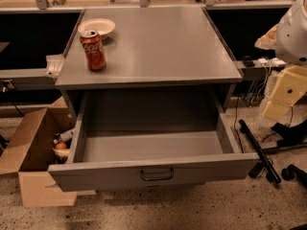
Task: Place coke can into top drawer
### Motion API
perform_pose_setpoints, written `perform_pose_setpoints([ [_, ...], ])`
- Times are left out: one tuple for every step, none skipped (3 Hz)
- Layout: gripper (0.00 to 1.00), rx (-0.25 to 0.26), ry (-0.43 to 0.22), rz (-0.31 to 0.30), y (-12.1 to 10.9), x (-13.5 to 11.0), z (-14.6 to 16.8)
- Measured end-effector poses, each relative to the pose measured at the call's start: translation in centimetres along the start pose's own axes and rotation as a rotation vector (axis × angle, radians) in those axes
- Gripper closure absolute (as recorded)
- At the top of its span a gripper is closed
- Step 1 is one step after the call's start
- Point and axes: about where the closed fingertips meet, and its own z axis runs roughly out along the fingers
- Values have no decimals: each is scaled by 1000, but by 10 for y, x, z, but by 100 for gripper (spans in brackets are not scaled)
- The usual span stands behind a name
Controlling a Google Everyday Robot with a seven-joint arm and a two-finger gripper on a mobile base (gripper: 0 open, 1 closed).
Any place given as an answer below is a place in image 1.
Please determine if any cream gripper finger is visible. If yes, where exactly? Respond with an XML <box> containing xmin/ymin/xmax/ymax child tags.
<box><xmin>261</xmin><ymin>65</ymin><xmax>307</xmax><ymax>121</ymax></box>

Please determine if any red coke can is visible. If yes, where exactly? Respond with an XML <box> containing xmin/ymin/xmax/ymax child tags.
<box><xmin>80</xmin><ymin>30</ymin><xmax>106</xmax><ymax>71</ymax></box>

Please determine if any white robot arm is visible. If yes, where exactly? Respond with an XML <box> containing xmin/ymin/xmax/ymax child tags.
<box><xmin>260</xmin><ymin>0</ymin><xmax>307</xmax><ymax>122</ymax></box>

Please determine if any open grey top drawer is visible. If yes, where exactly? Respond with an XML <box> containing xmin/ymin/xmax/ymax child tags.
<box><xmin>48</xmin><ymin>88</ymin><xmax>258</xmax><ymax>192</ymax></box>

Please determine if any white power strip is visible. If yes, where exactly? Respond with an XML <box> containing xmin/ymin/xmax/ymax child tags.
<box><xmin>258</xmin><ymin>57</ymin><xmax>287</xmax><ymax>67</ymax></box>

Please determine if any black chair base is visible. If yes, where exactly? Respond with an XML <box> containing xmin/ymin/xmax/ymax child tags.
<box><xmin>264</xmin><ymin>120</ymin><xmax>307</xmax><ymax>188</ymax></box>

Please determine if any black bar on floor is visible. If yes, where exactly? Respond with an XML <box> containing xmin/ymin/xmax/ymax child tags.
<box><xmin>239</xmin><ymin>120</ymin><xmax>281</xmax><ymax>184</ymax></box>

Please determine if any grey metal cabinet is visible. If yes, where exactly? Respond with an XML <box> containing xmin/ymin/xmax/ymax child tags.
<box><xmin>56</xmin><ymin>6</ymin><xmax>242</xmax><ymax>104</ymax></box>

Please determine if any white paper bowl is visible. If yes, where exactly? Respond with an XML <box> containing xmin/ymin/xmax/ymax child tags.
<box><xmin>78</xmin><ymin>18</ymin><xmax>115</xmax><ymax>40</ymax></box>

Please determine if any white plastic bottle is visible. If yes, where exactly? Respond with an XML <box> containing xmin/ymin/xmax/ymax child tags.
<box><xmin>53</xmin><ymin>128</ymin><xmax>74</xmax><ymax>145</ymax></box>

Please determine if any orange round fruit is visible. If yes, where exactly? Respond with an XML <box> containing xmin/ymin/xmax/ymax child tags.
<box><xmin>55</xmin><ymin>142</ymin><xmax>67</xmax><ymax>150</ymax></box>

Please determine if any brown cardboard box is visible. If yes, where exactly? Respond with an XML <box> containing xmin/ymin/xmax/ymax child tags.
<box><xmin>0</xmin><ymin>98</ymin><xmax>77</xmax><ymax>207</ymax></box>

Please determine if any black drawer handle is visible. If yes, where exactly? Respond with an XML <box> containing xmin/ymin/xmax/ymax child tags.
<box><xmin>140</xmin><ymin>169</ymin><xmax>175</xmax><ymax>182</ymax></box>

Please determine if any grey metal bracket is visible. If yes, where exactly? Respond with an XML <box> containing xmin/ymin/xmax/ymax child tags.
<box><xmin>44</xmin><ymin>54</ymin><xmax>64</xmax><ymax>78</ymax></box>

